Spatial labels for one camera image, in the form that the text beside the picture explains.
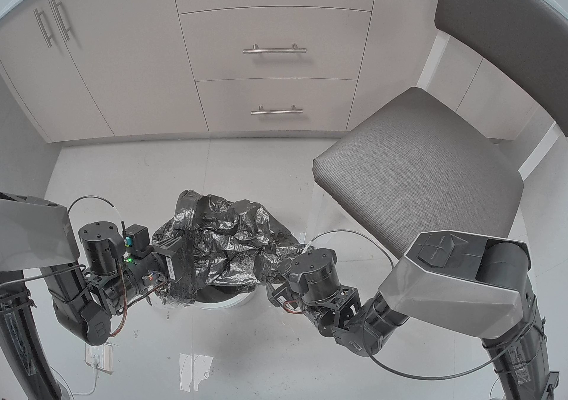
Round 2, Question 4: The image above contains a beige cabinet with drawers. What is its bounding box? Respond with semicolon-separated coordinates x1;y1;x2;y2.
0;0;568;145

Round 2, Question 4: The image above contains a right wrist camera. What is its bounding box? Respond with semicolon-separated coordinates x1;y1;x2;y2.
284;271;308;297

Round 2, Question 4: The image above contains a black plastic bag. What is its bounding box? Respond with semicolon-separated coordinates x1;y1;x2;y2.
151;189;312;308

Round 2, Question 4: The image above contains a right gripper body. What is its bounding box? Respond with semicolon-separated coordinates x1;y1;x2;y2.
265;281;296;311

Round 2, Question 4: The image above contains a white power cable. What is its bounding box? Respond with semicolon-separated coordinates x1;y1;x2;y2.
71;355;104;396

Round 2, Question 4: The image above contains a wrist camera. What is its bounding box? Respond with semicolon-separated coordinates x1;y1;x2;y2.
124;224;154;260
284;271;308;297

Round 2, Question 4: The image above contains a grey padded white-framed chair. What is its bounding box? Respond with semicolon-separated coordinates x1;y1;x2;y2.
308;0;568;259

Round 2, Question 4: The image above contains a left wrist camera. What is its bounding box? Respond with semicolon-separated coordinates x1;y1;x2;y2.
124;224;154;260

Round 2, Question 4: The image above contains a black cable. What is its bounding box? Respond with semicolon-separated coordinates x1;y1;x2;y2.
306;230;398;272
366;314;540;382
67;195;123;235

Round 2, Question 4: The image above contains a white trash bin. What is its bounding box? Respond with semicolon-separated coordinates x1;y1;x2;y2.
194;285;256;311

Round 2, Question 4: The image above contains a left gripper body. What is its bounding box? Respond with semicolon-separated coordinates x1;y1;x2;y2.
117;236;199;307

